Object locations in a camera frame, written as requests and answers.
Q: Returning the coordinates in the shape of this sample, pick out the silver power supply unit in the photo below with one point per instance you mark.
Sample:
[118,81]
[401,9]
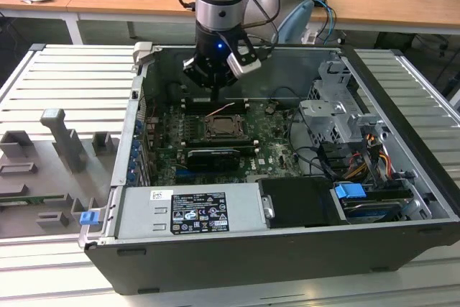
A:
[143,213]

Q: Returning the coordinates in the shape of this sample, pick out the silver coin cell battery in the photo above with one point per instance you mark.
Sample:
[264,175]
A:
[270,109]

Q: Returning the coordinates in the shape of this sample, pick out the silver perforated drive cage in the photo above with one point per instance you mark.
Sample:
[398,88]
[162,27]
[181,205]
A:
[323,109]

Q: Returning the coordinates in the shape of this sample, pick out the small silver metal bracket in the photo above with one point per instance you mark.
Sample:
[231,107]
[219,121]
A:
[363,120]

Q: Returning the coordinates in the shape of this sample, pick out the black RAM slot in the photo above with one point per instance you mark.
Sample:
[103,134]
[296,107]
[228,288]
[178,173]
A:
[223,147]
[215,141]
[194,109]
[194,106]
[194,100]
[194,103]

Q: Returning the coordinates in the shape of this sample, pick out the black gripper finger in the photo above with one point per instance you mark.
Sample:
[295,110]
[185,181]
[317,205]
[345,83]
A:
[226,83]
[192,68]

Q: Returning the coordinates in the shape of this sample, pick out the grey parts rack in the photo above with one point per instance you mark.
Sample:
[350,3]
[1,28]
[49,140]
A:
[43,177]

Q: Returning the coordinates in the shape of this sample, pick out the CPU socket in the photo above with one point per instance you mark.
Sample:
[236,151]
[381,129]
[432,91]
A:
[226,138]

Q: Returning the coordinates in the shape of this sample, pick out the blue disk carrier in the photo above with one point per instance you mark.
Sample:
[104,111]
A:
[348,192]

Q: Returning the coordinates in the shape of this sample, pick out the green RAM stick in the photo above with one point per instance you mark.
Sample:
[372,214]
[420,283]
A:
[32,199]

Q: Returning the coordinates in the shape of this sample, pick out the blue card retention clip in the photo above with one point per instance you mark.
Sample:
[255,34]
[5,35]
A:
[133,167]
[138,127]
[135,149]
[132,177]

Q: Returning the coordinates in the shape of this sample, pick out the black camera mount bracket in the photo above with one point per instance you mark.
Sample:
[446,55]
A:
[237,42]

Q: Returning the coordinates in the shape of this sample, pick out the black expansion slot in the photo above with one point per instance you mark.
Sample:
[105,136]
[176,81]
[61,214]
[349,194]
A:
[215,178]

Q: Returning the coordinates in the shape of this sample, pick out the black plastic shroud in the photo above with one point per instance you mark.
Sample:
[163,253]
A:
[298,202]

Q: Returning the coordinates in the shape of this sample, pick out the small white box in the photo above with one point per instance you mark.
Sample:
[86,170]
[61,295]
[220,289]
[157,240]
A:
[309,36]

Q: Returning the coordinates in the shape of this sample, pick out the green motherboard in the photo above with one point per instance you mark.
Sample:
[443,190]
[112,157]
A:
[276,156]

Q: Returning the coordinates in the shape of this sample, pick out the blue case latch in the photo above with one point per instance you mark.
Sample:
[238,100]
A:
[88,219]

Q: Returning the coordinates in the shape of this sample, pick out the grey case latch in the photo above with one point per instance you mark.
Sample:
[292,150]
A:
[143,51]

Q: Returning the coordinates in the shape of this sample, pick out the black graphics card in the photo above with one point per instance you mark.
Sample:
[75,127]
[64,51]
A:
[212,161]

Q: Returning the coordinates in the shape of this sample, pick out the silver topped CPU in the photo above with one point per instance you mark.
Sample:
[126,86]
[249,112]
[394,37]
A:
[223,126]

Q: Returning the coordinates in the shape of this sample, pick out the black grey PC case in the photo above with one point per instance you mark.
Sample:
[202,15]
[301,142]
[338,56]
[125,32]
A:
[251,264]

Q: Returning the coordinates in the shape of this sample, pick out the silver white wrist camera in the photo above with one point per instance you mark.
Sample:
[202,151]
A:
[246,66]

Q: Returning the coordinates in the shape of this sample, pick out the hard disk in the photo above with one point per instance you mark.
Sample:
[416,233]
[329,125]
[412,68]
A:
[370,210]

